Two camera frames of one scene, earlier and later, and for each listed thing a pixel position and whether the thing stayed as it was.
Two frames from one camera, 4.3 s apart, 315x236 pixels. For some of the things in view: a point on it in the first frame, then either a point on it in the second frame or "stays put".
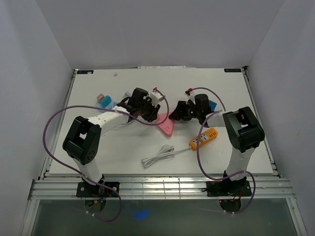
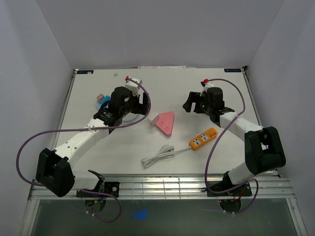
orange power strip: (204, 137) stays put
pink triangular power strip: (167, 127) stays put
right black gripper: (176, 114) to (193, 97)
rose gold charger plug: (98, 97) stays put
